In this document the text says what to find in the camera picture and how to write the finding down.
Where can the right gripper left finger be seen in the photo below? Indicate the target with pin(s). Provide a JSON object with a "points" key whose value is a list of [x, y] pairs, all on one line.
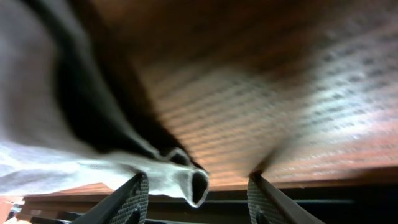
{"points": [[126, 205]]}

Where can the grey cotton shorts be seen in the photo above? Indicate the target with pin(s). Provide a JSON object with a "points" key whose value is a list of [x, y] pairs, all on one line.
{"points": [[74, 113]]}

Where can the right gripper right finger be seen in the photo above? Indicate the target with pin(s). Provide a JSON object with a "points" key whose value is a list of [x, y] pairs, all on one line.
{"points": [[268, 205]]}

